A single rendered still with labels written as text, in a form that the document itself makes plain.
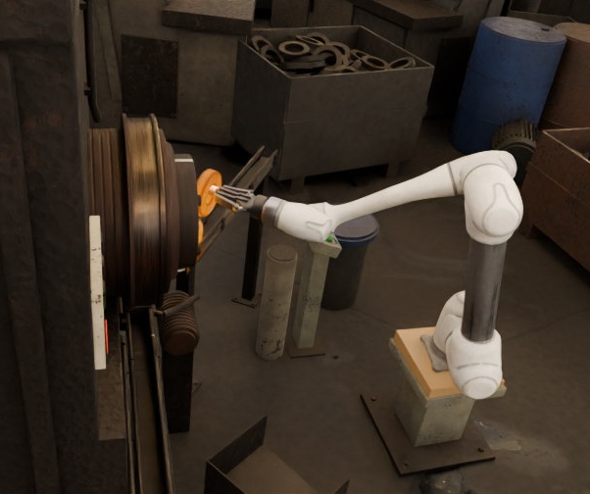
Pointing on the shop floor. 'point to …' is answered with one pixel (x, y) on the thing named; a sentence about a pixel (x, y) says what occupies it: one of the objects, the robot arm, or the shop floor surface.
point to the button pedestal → (311, 299)
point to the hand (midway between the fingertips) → (207, 188)
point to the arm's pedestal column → (424, 431)
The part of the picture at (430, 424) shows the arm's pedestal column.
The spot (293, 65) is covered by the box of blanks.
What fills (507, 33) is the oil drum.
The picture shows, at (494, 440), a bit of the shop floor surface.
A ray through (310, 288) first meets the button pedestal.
